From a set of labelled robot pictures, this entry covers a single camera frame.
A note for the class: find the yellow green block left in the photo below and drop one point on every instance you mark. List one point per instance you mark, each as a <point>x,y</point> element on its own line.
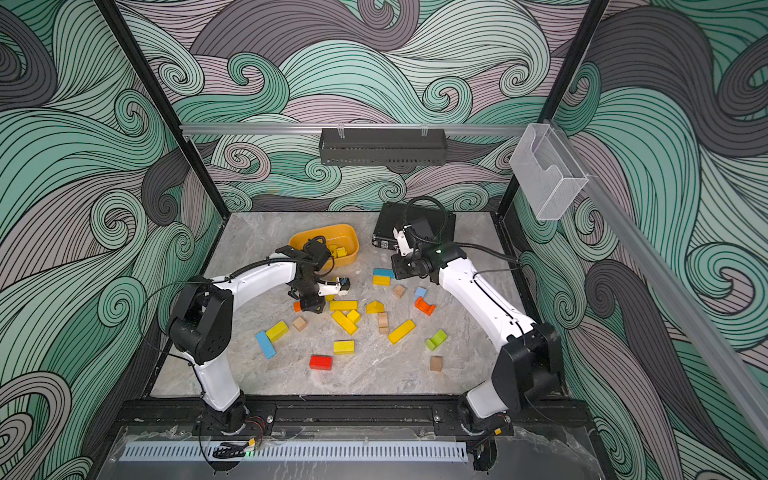
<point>277,331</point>

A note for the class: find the yellow flat block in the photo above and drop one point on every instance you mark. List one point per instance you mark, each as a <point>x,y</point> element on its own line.
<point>344,306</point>

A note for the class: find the clear plastic wall holder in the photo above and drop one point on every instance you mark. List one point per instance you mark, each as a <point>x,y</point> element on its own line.
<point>548,170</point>

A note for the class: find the blue long block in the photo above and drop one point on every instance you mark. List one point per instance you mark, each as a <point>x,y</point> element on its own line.
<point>265,344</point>

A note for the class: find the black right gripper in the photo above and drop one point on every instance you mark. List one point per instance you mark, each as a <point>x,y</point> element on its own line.
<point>397,264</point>

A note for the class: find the black electronics box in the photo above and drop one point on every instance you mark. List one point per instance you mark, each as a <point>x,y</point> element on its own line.
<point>422,220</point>

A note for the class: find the white cable duct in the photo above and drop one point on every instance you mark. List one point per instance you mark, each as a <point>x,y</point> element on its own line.
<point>299,451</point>

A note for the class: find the yellow block under teal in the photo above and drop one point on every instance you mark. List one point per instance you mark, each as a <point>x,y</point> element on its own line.
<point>381,280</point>

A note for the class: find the natural wood long block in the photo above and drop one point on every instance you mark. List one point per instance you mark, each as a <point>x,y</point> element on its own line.
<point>383,323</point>

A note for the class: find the diagonal yellow long block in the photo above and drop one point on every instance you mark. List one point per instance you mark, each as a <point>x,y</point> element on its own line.
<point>344,321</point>

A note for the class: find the natural wood cube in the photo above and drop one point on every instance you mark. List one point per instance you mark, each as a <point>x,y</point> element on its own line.
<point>436,363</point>
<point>300,323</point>

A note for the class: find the orange arch block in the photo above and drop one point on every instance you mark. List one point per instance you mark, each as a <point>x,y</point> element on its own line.
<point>423,306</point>

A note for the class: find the yellow long block right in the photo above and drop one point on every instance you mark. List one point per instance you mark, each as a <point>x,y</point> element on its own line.
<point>401,331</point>

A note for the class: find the yellow small cube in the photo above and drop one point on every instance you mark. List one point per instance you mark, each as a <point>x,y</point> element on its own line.
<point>354,316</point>

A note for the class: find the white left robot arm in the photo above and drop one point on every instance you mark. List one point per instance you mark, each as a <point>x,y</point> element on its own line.
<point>203,319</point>

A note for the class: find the natural wood cube left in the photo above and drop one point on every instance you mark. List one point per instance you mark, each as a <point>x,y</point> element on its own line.
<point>300,323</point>

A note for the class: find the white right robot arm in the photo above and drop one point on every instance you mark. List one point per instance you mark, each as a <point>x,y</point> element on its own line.
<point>529,363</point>

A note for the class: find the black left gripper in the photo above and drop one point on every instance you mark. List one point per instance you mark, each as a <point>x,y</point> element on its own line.
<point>318,305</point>

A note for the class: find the black wall tray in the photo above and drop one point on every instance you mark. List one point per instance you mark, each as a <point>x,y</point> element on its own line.
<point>383,147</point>

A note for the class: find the orange plastic tub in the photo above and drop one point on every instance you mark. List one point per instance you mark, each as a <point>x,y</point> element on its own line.
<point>337,237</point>

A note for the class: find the green arch block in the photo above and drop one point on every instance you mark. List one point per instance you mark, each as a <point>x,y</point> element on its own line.
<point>436,340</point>

